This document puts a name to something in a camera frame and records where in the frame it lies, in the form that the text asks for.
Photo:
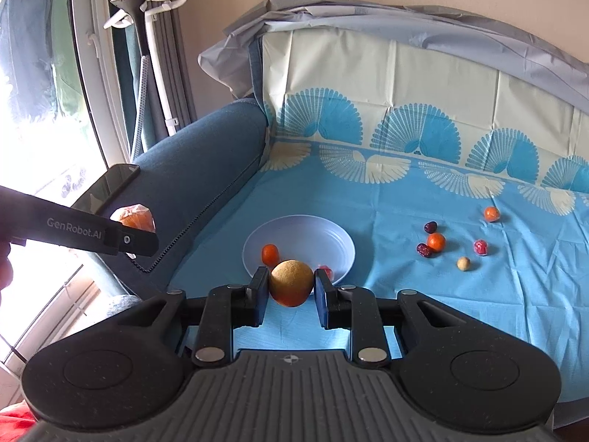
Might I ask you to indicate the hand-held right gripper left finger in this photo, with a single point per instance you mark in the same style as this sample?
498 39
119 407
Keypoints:
260 301

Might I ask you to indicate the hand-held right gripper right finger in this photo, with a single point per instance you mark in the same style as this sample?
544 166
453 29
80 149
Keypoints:
322 304

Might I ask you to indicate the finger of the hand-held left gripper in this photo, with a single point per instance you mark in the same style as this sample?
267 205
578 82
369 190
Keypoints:
138 241

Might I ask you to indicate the plastic-wrapped orange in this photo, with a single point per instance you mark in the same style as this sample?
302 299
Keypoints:
138 218
492 214

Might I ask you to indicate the plastic-wrapped red fruit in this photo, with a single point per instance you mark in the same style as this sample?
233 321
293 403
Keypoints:
481 247
327 270

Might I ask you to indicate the tan longan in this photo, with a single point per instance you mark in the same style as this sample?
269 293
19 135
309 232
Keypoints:
291 284
464 264

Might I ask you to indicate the bare orange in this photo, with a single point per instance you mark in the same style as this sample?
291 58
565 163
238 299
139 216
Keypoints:
269 254
436 242

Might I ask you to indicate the pale blue plate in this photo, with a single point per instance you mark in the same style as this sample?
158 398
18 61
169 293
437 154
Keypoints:
303 239

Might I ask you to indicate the dark red date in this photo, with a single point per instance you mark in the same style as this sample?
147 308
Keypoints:
423 250
430 227

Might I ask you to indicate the black smartphone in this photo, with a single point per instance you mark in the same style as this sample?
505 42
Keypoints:
112 184

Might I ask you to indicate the grey cloth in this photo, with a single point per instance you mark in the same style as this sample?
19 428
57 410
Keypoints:
117 304

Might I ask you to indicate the blue fan-print cloth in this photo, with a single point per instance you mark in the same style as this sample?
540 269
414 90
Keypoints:
414 184

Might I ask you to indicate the hanging green garment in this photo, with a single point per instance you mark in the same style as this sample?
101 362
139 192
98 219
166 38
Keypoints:
64 55

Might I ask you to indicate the dark green curtain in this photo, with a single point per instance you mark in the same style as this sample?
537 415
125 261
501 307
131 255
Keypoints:
126 64

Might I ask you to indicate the grey curtain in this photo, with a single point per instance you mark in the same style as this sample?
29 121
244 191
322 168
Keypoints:
170 55

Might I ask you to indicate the hanging blue garment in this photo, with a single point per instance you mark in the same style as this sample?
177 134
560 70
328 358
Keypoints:
25 32

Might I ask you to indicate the red cloth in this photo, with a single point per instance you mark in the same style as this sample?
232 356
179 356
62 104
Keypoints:
14 419

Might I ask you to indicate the grey plastic cover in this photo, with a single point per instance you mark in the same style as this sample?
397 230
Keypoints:
414 23

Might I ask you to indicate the white window frame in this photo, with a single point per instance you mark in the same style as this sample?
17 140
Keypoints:
92 78

